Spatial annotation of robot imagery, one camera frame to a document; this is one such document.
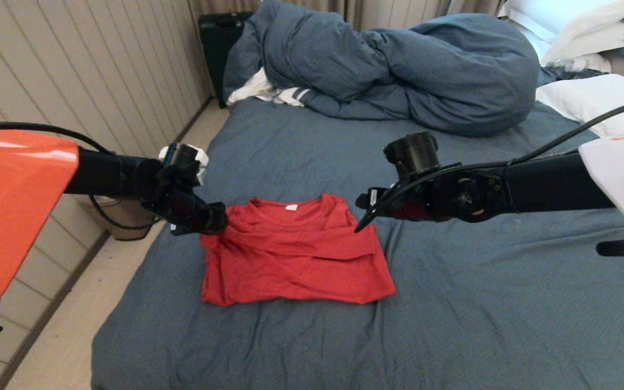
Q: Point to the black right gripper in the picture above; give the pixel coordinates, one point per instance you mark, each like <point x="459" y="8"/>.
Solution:
<point x="415" y="195"/>

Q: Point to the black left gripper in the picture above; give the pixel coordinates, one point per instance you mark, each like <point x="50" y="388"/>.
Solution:
<point x="182" y="203"/>

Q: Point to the red printed t-shirt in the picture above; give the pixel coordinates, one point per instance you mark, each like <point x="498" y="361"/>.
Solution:
<point x="301" y="254"/>

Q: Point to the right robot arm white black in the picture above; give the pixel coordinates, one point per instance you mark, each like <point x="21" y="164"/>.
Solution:
<point x="556" y="187"/>

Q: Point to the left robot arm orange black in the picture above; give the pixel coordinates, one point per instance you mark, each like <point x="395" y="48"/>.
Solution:
<point x="14" y="216"/>

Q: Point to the brown trash bin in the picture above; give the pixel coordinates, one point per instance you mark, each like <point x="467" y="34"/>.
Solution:
<point x="128" y="225"/>

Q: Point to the crumpled blue duvet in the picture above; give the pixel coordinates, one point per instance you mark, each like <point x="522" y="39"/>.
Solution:
<point x="453" y="78"/>

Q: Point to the white striped garment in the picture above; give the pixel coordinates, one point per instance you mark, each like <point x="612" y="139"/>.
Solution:
<point x="252" y="89"/>

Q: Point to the black suitcase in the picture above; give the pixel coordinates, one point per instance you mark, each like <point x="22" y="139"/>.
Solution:
<point x="217" y="51"/>

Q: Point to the large white pillow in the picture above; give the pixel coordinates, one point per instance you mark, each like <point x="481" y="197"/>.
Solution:
<point x="588" y="97"/>

